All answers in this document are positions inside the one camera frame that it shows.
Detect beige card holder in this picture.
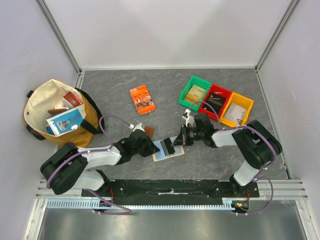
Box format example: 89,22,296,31
152,136,185,162

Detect dark credit card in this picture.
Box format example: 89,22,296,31
163,137,175,156

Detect brown leather card wallet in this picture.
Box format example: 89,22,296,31
144,126,155,139

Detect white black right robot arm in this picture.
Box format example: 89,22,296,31
172,113,283,197

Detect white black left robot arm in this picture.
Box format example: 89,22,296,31
40,129,160,197

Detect black cards in red bin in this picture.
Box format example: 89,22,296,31
205,93,226,114

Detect white cards in yellow bin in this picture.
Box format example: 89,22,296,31
223,103,247,125

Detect gold cards in green bin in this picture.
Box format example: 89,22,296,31
184,84,206,104

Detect red plastic bin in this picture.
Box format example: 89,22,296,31
198,84,233,121

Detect yellow plastic bin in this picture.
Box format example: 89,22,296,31
219,92,254,127

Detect green plastic bin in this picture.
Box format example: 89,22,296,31
178,76,212,108

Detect orange screw box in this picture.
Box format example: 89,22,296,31
129,85,156,115

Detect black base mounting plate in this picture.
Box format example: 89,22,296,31
96,179,260,206

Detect blue white product box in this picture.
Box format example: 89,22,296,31
46,105,86,136

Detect red white product box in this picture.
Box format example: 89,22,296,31
61,92,83,109

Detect yellow canvas tote bag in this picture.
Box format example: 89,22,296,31
23,79,105,148

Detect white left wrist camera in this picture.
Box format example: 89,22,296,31
129,122,145,132

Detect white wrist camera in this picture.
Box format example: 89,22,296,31
129,122,145,132
182,108,195,127

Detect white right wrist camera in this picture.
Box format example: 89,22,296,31
182,108,195,127

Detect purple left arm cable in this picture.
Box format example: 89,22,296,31
45,114,135,216

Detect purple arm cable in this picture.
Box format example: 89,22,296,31
187,100,278,216
45,114,135,216

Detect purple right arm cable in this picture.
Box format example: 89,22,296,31
187,100,278,216

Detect grey slotted cable duct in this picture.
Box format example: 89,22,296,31
46,199,235,211

